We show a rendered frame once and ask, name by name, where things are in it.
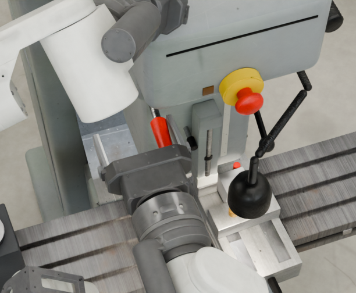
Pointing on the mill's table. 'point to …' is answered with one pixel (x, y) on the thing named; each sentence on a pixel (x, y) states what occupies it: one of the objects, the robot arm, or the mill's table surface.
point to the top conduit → (334, 18)
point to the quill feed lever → (262, 130)
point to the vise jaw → (229, 227)
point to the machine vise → (250, 235)
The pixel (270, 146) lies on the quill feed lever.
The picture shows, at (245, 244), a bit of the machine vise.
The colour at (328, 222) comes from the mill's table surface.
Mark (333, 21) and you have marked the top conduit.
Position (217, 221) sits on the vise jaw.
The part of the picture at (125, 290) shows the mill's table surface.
